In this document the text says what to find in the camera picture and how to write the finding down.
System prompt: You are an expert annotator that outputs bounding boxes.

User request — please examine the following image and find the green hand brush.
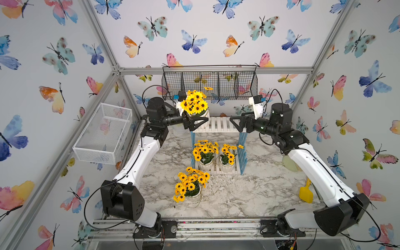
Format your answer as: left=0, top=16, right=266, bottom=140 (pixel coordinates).
left=282, top=155, right=302, bottom=172

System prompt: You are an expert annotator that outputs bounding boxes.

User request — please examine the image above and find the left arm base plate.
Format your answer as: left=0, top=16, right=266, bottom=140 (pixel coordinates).
left=133, top=220, right=178, bottom=239

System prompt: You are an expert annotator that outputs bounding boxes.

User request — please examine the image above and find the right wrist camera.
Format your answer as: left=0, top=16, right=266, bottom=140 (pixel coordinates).
left=249, top=95, right=264, bottom=119

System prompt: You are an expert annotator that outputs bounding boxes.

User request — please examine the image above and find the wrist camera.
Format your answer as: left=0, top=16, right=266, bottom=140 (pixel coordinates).
left=249, top=95, right=264, bottom=119
left=177, top=90, right=187, bottom=107

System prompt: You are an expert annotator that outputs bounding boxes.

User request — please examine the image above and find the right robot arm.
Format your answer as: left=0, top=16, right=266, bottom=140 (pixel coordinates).
left=230, top=103, right=370, bottom=236

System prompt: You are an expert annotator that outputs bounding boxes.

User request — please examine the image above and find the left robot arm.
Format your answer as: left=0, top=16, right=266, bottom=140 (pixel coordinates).
left=100, top=97, right=209, bottom=229

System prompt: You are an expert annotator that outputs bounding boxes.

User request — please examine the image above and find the blue white wooden shelf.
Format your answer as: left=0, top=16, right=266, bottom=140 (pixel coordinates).
left=191, top=117, right=248, bottom=175

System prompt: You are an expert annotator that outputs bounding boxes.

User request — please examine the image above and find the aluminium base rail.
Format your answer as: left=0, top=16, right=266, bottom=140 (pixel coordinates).
left=88, top=217, right=345, bottom=242

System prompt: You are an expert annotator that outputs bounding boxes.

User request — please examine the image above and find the sunflower pot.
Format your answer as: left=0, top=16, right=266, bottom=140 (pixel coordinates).
left=173, top=167, right=210, bottom=203
left=177, top=90, right=210, bottom=129
left=192, top=140, right=219, bottom=171
left=219, top=144, right=247, bottom=175

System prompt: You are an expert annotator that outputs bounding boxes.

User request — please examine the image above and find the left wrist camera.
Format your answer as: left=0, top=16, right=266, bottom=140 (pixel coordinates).
left=177, top=90, right=187, bottom=107

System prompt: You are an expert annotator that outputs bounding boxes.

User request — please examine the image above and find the yellow toy shovel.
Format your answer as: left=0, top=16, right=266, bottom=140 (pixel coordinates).
left=299, top=178, right=314, bottom=204

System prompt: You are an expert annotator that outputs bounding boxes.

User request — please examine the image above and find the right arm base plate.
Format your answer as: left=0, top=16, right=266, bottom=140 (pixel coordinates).
left=260, top=219, right=306, bottom=238

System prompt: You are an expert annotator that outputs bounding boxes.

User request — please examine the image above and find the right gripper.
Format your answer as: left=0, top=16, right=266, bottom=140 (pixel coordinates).
left=232, top=111, right=283, bottom=141

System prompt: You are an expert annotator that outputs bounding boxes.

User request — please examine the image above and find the black wire wall basket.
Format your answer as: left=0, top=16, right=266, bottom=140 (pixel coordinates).
left=160, top=65, right=258, bottom=101

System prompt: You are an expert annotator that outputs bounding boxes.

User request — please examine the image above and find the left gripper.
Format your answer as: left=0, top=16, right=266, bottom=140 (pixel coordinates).
left=160, top=101, right=206, bottom=133

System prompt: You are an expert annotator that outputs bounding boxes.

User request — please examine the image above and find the white mesh wall basket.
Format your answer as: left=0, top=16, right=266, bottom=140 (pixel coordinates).
left=73, top=103, right=132, bottom=165

